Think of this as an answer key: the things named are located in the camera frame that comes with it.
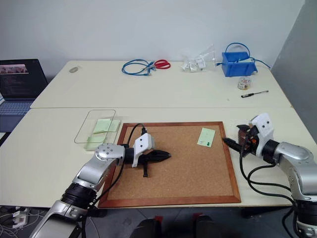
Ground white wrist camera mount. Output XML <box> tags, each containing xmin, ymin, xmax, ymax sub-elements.
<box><xmin>249</xmin><ymin>113</ymin><xmax>275</xmax><ymax>158</ymax></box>
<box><xmin>131</xmin><ymin>133</ymin><xmax>156</xmax><ymax>169</ymax></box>

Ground clear plastic bag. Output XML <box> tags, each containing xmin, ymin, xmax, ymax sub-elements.
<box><xmin>180</xmin><ymin>44</ymin><xmax>219</xmax><ymax>73</ymax></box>

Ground green sticky note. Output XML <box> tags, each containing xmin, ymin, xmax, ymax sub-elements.
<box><xmin>83</xmin><ymin>135</ymin><xmax>110</xmax><ymax>152</ymax></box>
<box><xmin>107</xmin><ymin>119</ymin><xmax>121</xmax><ymax>132</ymax></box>
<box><xmin>93</xmin><ymin>119</ymin><xmax>112</xmax><ymax>135</ymax></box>
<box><xmin>197</xmin><ymin>127</ymin><xmax>216</xmax><ymax>148</ymax></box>

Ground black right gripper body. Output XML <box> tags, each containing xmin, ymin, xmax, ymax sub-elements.
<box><xmin>237</xmin><ymin>125</ymin><xmax>260</xmax><ymax>159</ymax></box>

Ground long blue network cable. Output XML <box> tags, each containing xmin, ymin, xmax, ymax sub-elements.
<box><xmin>214</xmin><ymin>42</ymin><xmax>272</xmax><ymax>69</ymax></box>

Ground red handled scissors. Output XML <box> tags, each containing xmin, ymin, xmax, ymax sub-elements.
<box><xmin>150</xmin><ymin>59</ymin><xmax>171</xmax><ymax>69</ymax></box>

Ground dark rounded shape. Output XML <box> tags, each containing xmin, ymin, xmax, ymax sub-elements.
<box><xmin>128</xmin><ymin>215</ymin><xmax>164</xmax><ymax>238</ymax></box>
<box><xmin>192</xmin><ymin>213</ymin><xmax>220</xmax><ymax>238</ymax></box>

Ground blue plastic bin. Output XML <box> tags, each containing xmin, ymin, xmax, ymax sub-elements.
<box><xmin>221</xmin><ymin>51</ymin><xmax>259</xmax><ymax>78</ymax></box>

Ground coiled blue network cable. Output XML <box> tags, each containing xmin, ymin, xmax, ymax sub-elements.
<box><xmin>121</xmin><ymin>59</ymin><xmax>157</xmax><ymax>76</ymax></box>

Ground small clear pushpin jar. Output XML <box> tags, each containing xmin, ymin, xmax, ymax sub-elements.
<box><xmin>237</xmin><ymin>76</ymin><xmax>252</xmax><ymax>91</ymax></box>

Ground dark laptop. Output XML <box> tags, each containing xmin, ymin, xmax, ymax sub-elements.
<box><xmin>0</xmin><ymin>59</ymin><xmax>49</xmax><ymax>132</ymax></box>

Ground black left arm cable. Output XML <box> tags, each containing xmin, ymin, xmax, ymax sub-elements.
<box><xmin>79</xmin><ymin>123</ymin><xmax>148</xmax><ymax>238</ymax></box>

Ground white power strip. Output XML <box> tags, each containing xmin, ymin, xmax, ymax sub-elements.
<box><xmin>9</xmin><ymin>210</ymin><xmax>28</xmax><ymax>229</ymax></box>

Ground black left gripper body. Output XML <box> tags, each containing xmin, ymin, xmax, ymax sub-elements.
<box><xmin>138</xmin><ymin>149</ymin><xmax>159</xmax><ymax>166</ymax></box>

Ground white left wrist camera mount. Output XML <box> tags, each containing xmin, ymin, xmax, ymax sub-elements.
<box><xmin>131</xmin><ymin>133</ymin><xmax>156</xmax><ymax>169</ymax></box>

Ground wood framed cork board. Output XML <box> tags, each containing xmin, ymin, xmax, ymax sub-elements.
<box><xmin>98</xmin><ymin>121</ymin><xmax>242</xmax><ymax>208</ymax></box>

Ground black pen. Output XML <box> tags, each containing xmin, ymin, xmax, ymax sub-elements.
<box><xmin>241</xmin><ymin>90</ymin><xmax>269</xmax><ymax>99</ymax></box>

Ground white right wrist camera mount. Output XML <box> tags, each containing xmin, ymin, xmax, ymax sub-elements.
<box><xmin>249</xmin><ymin>113</ymin><xmax>275</xmax><ymax>158</ymax></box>

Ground clear plastic box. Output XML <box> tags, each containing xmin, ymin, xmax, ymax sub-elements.
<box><xmin>74</xmin><ymin>109</ymin><xmax>117</xmax><ymax>145</ymax></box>

